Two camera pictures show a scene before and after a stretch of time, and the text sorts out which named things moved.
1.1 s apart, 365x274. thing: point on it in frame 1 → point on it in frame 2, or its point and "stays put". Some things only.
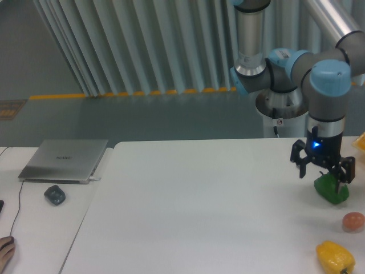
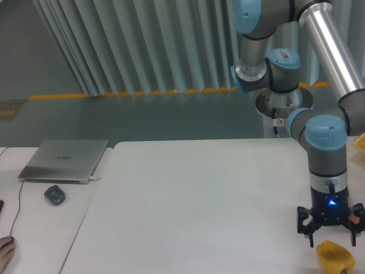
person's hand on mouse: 7,251 stays put
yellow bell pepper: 335,259 stays put
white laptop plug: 93,178 stays put
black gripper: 325,150 → 331,209
